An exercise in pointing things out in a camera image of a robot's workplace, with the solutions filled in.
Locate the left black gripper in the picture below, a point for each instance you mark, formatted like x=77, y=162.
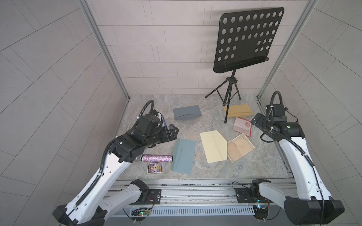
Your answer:
x=166, y=137

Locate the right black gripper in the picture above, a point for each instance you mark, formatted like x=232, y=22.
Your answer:
x=262, y=118

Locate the white and pink letter paper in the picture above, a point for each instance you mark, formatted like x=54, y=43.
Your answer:
x=243, y=126

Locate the tan kraft envelope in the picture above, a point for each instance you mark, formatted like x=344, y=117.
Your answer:
x=239, y=111

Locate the teal blue envelope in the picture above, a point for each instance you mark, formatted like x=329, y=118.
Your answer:
x=183, y=155

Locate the dark grey envelope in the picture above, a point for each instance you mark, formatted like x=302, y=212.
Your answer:
x=186, y=113

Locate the cream yellow envelope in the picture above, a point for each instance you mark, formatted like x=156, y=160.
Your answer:
x=215, y=146

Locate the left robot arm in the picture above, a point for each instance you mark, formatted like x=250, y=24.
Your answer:
x=90, y=207

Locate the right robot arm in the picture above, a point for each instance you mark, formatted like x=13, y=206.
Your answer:
x=314, y=203

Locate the glittery purple microphone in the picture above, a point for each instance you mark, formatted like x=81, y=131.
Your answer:
x=153, y=158

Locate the small colourful picture card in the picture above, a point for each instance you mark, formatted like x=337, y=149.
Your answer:
x=155, y=168

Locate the black perforated music stand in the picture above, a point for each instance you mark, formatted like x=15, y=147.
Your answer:
x=244, y=39

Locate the left green circuit board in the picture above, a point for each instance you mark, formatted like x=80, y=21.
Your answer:
x=141, y=212

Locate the green circuit board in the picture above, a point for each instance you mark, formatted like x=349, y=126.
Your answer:
x=141, y=212
x=261, y=212

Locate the right green circuit board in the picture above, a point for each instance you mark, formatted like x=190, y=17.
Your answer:
x=261, y=212

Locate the white ventilation grille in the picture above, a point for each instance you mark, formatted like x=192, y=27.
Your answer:
x=185, y=211

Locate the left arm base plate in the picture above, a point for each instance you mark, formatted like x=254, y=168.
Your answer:
x=153, y=196

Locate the aluminium rail frame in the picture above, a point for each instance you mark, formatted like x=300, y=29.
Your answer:
x=198, y=192

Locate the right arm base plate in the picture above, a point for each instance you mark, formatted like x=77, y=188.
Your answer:
x=245, y=195

